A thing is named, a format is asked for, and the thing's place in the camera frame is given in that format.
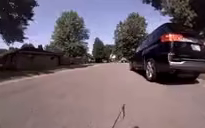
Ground large dark tree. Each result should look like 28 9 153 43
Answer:
0 0 40 56
142 0 205 38

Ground small dark tree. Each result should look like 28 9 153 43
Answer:
91 37 114 63

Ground low dark building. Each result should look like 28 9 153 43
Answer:
0 44 91 72

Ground black car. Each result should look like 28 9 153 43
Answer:
129 22 205 83

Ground tall green tree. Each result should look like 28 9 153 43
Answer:
113 12 149 61
44 9 91 58

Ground grey asphalt road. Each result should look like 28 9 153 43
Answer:
0 62 205 128

